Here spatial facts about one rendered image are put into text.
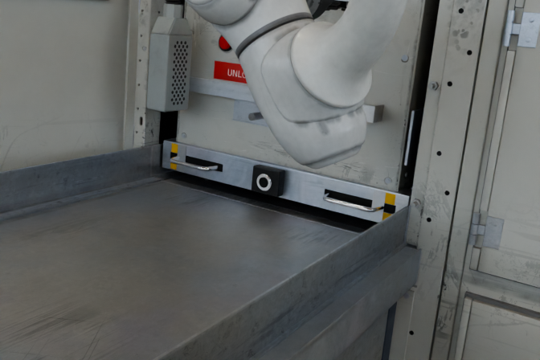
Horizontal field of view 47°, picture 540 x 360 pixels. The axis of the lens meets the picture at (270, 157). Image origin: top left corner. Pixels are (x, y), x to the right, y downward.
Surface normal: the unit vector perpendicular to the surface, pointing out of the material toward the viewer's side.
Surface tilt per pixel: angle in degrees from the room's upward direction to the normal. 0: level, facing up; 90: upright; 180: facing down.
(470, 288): 90
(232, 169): 90
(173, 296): 0
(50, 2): 90
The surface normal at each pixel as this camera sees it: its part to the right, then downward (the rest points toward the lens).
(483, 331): -0.52, 0.14
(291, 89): -0.67, 0.31
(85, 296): 0.09, -0.97
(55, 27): 0.67, 0.22
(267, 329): 0.85, 0.19
